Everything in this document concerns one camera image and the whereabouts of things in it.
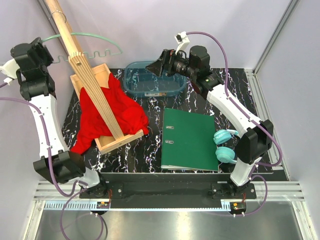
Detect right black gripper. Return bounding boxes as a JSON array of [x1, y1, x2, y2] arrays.
[[145, 48, 197, 80]]

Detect mint green wire hanger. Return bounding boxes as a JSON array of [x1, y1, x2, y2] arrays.
[[42, 32, 123, 64]]

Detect red t shirt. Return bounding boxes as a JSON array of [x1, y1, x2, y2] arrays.
[[70, 73, 150, 155]]

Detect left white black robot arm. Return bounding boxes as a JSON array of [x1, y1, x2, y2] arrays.
[[10, 37, 108, 198]]

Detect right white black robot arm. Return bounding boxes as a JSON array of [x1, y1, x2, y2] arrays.
[[146, 45, 274, 199]]

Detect teal transparent plastic bin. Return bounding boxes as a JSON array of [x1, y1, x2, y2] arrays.
[[123, 61, 187, 98]]

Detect wooden hanging rack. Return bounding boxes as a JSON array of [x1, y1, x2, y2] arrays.
[[45, 0, 144, 154]]

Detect mint green headphones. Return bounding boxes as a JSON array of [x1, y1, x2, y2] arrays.
[[213, 129, 239, 165]]

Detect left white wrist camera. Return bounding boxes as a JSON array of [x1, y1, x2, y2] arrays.
[[0, 58, 20, 85]]

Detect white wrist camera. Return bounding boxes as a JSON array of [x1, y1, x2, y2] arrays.
[[0, 58, 20, 85], [174, 31, 190, 54]]

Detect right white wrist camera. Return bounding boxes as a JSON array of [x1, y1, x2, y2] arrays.
[[174, 31, 190, 54]]

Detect green ring binder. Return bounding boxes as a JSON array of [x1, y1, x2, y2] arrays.
[[161, 108, 219, 172]]

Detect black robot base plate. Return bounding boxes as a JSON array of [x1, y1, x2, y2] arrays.
[[80, 172, 257, 200]]

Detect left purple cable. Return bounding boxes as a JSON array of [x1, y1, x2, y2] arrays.
[[0, 79, 109, 240]]

